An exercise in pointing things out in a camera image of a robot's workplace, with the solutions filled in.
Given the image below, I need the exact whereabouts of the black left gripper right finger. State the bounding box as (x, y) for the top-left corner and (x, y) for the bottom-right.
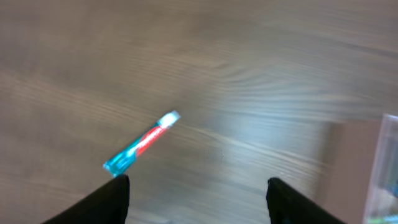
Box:
(266, 177), (345, 224)

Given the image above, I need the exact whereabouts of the green toothbrush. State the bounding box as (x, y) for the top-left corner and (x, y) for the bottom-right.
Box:
(368, 214), (398, 224)

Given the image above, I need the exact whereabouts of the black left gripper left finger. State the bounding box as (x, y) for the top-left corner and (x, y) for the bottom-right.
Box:
(44, 174), (130, 224)

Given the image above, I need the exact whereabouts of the white cardboard box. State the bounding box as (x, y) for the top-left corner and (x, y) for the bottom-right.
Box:
(316, 114), (397, 223)

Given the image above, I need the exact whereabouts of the red teal toothpaste tube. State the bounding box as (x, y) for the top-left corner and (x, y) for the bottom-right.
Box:
(103, 110), (180, 177)

